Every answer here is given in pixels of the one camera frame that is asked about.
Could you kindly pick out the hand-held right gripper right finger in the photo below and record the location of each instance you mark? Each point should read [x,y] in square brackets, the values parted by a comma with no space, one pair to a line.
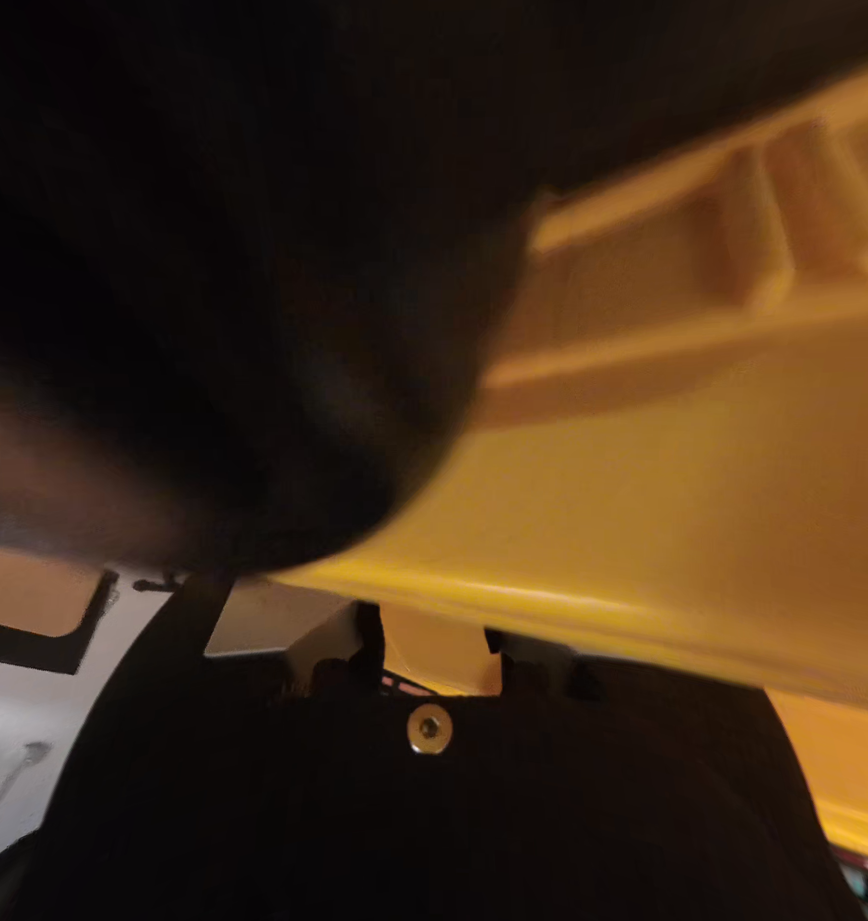
[538,646]

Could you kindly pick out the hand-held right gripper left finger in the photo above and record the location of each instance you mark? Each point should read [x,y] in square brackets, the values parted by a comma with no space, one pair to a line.
[326,637]

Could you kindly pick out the yellow plastic bin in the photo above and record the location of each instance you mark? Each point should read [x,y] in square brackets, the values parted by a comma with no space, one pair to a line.
[657,504]

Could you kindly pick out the large dark object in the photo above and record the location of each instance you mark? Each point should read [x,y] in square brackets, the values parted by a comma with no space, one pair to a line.
[225,252]

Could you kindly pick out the tan panel with black frame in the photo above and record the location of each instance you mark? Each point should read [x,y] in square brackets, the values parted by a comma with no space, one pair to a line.
[31,590]

